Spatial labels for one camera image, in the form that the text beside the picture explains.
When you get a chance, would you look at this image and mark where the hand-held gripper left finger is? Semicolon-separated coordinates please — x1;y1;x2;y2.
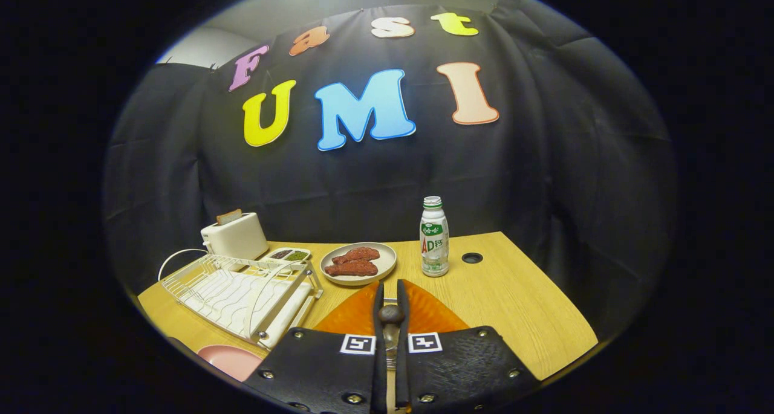
244;280;388;413

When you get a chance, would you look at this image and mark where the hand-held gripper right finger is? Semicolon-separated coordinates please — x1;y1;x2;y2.
395;279;541;412

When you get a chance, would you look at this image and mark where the pink plate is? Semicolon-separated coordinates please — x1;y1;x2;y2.
197;344;265;383

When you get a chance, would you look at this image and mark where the dark-handled spoon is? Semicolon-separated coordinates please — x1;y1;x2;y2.
378;303;406;369

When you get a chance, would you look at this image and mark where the white wire dish rack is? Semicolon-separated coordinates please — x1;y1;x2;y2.
161;254;324;350

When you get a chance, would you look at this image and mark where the grey round dish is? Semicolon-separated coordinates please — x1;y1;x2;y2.
319;242;398;287

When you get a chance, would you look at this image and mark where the brown meat piece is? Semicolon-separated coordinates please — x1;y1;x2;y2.
324;260;379;277
331;247;381;265

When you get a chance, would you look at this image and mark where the divided tray with beans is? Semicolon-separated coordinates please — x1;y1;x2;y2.
266;247;313;264

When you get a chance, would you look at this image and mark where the white drink bottle green label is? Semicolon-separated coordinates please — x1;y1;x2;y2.
419;196;450;278

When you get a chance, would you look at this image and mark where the white toaster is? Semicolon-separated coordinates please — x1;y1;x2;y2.
201;212;270;260

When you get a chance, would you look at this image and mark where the white power cable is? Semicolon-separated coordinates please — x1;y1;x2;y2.
157;248;209;282

